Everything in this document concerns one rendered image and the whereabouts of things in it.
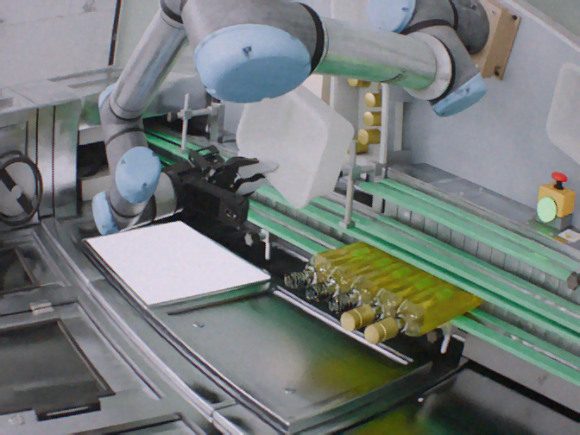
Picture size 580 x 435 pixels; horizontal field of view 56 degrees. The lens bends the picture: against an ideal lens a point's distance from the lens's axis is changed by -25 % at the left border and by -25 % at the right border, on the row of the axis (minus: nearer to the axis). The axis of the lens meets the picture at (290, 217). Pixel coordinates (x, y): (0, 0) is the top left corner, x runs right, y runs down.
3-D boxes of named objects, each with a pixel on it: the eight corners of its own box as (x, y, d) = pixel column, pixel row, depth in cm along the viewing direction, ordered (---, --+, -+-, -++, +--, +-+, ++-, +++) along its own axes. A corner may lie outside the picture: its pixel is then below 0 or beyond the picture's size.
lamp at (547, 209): (539, 216, 109) (533, 218, 107) (542, 193, 107) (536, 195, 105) (555, 223, 105) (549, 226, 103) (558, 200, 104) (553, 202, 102)
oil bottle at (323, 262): (384, 260, 139) (299, 284, 126) (387, 233, 137) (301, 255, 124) (402, 268, 135) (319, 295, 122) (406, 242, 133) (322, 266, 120)
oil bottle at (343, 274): (403, 269, 135) (320, 297, 122) (406, 242, 133) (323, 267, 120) (422, 278, 130) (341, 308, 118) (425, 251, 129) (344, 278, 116)
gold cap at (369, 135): (371, 126, 151) (357, 127, 148) (382, 130, 148) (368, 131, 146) (370, 141, 152) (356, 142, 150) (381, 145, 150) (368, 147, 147)
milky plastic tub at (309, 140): (294, 66, 126) (257, 66, 121) (370, 125, 113) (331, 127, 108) (270, 138, 136) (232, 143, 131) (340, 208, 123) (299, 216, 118)
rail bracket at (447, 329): (460, 335, 123) (418, 357, 115) (467, 305, 121) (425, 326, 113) (473, 341, 120) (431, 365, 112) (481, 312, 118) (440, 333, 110)
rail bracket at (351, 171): (368, 217, 140) (319, 229, 133) (374, 136, 135) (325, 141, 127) (378, 223, 138) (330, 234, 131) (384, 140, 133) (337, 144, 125)
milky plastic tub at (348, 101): (355, 154, 159) (326, 158, 154) (359, 65, 152) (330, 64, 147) (408, 174, 147) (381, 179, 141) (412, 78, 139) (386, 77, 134)
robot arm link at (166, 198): (157, 193, 109) (156, 232, 114) (180, 185, 112) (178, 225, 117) (141, 169, 114) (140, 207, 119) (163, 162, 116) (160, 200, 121)
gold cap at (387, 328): (400, 321, 103) (380, 329, 100) (396, 340, 104) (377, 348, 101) (385, 313, 106) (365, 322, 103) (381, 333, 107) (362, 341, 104)
